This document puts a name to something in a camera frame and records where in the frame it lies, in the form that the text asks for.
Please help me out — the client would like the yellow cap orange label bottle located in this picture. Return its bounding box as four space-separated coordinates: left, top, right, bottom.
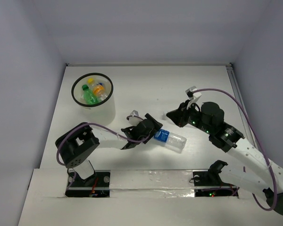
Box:
87 78 108 101

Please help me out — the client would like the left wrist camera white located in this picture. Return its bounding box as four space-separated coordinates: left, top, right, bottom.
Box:
126 110 143 126

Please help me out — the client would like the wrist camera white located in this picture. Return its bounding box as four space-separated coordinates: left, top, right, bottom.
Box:
126 110 143 126
185 86 201 104

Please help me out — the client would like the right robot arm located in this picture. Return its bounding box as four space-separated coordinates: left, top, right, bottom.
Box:
166 100 283 216

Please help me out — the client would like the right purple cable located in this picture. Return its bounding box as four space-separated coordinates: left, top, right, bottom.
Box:
194 88 278 210

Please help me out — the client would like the blue label clear bottle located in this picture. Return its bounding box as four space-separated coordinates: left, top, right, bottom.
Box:
153 129 187 153

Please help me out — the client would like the aluminium side rail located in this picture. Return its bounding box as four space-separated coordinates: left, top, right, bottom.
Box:
226 64 258 148

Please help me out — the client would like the silver taped front bar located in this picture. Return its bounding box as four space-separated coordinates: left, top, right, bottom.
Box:
109 170 195 198

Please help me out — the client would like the green plastic bottle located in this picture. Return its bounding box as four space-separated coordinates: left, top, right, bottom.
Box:
82 84 99 105

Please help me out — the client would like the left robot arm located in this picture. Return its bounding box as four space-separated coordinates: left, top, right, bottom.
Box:
55 113 163 186

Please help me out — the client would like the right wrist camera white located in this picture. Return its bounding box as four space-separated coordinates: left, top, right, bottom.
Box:
185 86 201 104

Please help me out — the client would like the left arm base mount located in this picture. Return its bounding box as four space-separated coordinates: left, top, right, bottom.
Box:
65 169 110 198

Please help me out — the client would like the white bin with black rim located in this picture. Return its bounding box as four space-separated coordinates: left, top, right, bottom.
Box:
71 73 116 125

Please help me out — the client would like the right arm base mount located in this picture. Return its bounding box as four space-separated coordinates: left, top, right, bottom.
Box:
189 160 239 198

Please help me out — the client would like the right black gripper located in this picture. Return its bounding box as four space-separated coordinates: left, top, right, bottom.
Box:
166 99 213 135

